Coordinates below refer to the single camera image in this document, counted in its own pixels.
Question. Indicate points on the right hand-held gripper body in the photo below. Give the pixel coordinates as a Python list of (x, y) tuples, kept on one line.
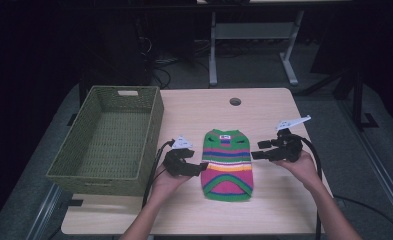
[(289, 145)]

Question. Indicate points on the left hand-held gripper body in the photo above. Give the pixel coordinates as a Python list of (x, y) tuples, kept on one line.
[(179, 160)]

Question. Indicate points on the striped knit pet sweater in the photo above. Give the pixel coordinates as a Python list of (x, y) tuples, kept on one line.
[(227, 166)]

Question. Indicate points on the green woven basket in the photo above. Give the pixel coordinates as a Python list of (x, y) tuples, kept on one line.
[(117, 140)]

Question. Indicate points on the person's left hand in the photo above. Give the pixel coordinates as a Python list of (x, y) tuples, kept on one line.
[(167, 183)]

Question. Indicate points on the person's right hand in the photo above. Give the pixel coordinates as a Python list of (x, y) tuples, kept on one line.
[(304, 168)]

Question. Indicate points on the dark metal stand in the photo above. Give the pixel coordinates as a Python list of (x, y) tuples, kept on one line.
[(359, 96)]

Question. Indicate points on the white metal desk frame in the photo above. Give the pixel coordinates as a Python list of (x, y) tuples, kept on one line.
[(254, 31)]

